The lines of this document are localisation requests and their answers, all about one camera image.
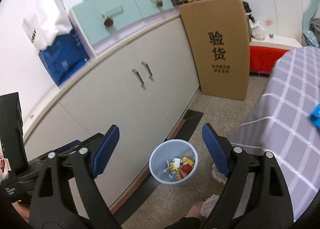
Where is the red storage box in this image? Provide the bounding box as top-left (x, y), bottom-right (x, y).
top-left (249, 46), bottom-right (288, 74)

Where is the translucent blue trash bin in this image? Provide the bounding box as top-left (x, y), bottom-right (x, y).
top-left (149, 139), bottom-right (199, 185)

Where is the red snack bag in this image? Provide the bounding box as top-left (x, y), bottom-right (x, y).
top-left (180, 164), bottom-right (193, 178)

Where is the blue cookie wrapper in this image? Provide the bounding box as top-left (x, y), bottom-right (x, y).
top-left (309, 104), bottom-right (320, 130)

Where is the grey checked bed sheet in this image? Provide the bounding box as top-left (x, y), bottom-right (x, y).
top-left (228, 46), bottom-right (319, 219)

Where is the left metal cabinet handle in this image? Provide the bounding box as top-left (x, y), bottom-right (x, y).
top-left (132, 68), bottom-right (145, 89)

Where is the pine cone drawer knob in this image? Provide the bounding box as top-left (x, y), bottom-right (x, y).
top-left (156, 0), bottom-right (163, 8)

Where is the blue white plastic bag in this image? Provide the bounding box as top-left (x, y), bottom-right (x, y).
top-left (22, 0), bottom-right (89, 86)

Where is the white low cabinet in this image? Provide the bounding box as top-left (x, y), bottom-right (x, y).
top-left (25, 16), bottom-right (199, 211)

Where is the teal drawer unit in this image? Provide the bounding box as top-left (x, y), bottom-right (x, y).
top-left (68, 0), bottom-right (179, 58)

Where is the pink slipper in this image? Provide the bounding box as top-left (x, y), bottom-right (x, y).
top-left (186, 201), bottom-right (204, 220)

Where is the brown cardboard box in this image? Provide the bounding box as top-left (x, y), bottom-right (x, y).
top-left (179, 0), bottom-right (249, 101)

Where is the yellow wrapper trash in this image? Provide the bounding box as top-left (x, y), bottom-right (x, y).
top-left (181, 157), bottom-right (195, 168)

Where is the right metal cabinet handle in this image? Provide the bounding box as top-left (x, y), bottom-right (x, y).
top-left (141, 61), bottom-right (154, 81)

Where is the metal cabinet handle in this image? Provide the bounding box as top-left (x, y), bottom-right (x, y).
top-left (132, 68), bottom-right (145, 89)
top-left (141, 61), bottom-right (154, 81)

